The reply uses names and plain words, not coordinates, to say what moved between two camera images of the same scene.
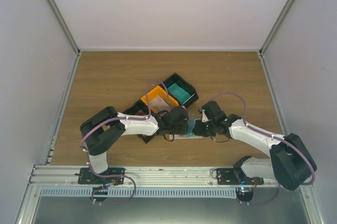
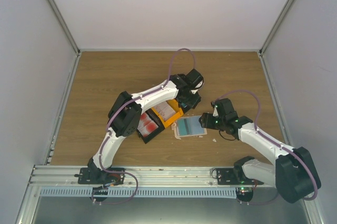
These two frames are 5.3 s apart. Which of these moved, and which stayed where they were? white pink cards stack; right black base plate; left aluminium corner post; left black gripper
Moved: left black gripper
Stayed: right black base plate; white pink cards stack; left aluminium corner post
